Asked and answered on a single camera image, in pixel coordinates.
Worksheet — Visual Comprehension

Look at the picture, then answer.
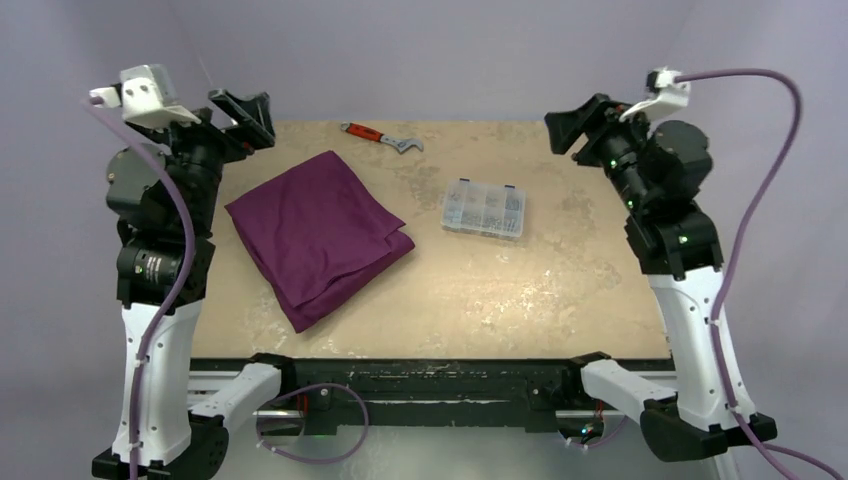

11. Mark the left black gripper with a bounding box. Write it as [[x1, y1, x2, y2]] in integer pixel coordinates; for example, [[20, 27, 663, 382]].
[[141, 89, 273, 234]]

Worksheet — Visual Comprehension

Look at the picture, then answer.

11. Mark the clear plastic compartment box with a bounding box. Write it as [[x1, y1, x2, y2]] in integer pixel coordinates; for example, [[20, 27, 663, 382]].
[[441, 178, 526, 240]]

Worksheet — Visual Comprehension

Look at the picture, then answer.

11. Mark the purple cloth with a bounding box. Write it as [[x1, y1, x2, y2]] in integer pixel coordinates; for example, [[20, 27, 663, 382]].
[[226, 151, 415, 333]]

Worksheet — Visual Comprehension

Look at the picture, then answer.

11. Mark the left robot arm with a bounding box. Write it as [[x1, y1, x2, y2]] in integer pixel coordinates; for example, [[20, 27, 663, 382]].
[[87, 84, 298, 479]]

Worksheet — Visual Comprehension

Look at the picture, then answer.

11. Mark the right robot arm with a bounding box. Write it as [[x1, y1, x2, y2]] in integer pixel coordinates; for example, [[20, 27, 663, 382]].
[[544, 94, 778, 462]]

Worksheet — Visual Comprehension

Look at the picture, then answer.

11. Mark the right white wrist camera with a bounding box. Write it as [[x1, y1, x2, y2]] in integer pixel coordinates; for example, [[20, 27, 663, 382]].
[[619, 67, 691, 122]]

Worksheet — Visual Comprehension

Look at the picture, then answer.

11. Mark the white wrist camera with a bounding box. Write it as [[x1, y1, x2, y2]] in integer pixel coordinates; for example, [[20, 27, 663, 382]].
[[89, 64, 201, 130], [619, 67, 691, 122]]

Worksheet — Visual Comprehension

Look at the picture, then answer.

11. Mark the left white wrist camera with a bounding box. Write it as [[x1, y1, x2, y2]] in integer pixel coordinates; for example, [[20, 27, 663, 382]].
[[89, 64, 201, 130]]

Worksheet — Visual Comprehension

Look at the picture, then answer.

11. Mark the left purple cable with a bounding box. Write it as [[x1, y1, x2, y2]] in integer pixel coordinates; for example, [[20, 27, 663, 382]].
[[82, 95, 198, 480]]

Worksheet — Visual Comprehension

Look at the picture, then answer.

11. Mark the purple cable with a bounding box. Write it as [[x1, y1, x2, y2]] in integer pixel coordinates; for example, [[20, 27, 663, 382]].
[[672, 68, 848, 480], [82, 95, 198, 480]]

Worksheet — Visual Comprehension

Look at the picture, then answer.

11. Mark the orange handled adjustable wrench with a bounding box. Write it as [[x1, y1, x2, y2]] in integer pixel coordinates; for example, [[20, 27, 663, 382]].
[[340, 122, 424, 154]]

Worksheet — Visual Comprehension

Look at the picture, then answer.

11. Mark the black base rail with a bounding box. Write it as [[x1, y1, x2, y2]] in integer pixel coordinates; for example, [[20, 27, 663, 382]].
[[188, 357, 677, 439]]

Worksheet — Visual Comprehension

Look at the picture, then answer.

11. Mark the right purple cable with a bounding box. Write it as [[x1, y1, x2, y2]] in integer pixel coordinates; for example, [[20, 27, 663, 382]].
[[672, 68, 848, 480]]

